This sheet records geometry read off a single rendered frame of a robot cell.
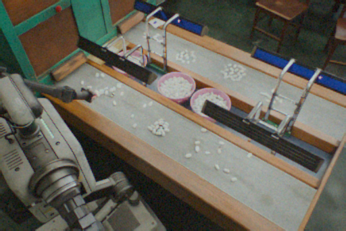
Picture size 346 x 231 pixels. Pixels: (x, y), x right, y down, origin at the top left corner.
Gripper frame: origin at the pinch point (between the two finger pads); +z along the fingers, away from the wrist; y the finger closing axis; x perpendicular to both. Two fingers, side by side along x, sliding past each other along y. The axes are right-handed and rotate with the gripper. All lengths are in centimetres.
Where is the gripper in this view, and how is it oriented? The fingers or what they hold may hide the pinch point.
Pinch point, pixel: (95, 94)
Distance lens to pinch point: 205.7
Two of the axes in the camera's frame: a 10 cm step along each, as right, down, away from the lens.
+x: -3.7, 8.9, 2.7
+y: -7.9, -4.5, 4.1
